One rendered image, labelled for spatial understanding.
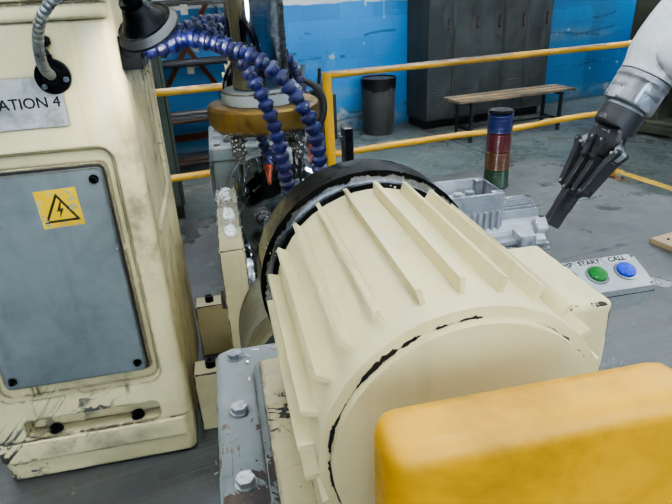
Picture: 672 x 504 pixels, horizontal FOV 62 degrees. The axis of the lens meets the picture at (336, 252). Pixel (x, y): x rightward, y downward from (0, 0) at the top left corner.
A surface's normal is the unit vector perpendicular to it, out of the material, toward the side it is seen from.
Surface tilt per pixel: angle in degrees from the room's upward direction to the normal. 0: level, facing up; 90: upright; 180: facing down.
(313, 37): 90
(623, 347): 0
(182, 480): 0
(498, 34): 90
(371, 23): 90
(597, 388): 0
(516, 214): 88
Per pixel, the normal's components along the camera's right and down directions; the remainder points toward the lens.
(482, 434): 0.07, -0.53
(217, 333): 0.21, 0.40
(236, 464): -0.04, -0.90
